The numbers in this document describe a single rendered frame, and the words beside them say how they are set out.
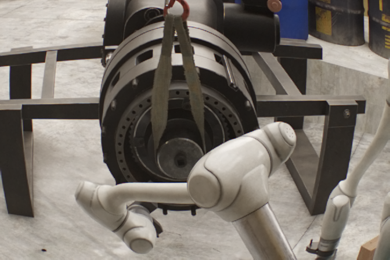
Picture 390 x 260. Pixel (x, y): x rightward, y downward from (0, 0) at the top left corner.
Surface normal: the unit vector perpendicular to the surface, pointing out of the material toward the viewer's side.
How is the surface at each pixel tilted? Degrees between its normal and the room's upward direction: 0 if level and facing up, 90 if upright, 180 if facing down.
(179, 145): 90
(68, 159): 0
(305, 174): 0
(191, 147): 90
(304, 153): 0
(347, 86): 90
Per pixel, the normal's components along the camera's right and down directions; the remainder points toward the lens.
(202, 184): -0.63, 0.18
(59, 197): 0.04, -0.94
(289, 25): 0.35, 0.33
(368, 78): -0.40, 0.30
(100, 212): -0.17, 0.54
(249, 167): 0.67, -0.34
